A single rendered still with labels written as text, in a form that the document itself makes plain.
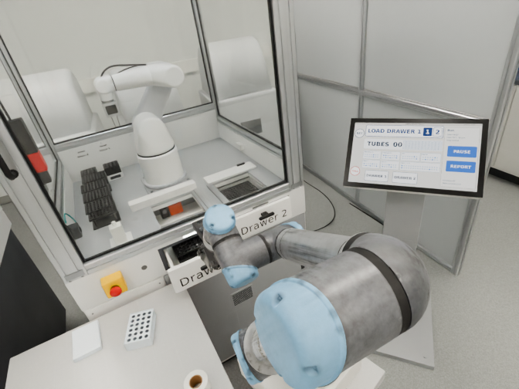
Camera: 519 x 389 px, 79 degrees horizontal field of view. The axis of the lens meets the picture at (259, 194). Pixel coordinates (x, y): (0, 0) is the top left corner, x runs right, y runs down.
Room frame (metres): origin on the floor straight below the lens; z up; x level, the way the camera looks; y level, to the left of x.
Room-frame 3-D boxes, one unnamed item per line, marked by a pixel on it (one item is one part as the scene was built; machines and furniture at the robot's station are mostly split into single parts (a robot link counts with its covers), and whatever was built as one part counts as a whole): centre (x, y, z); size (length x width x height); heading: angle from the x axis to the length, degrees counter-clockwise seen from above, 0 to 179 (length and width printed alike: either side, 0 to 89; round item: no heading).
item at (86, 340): (0.72, 0.67, 0.77); 0.13 x 0.09 x 0.02; 25
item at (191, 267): (0.89, 0.23, 0.87); 0.29 x 0.02 x 0.11; 115
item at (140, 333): (0.73, 0.48, 0.78); 0.12 x 0.08 x 0.04; 6
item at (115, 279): (0.86, 0.58, 0.88); 0.07 x 0.05 x 0.07; 115
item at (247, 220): (1.15, 0.00, 0.87); 0.29 x 0.02 x 0.11; 115
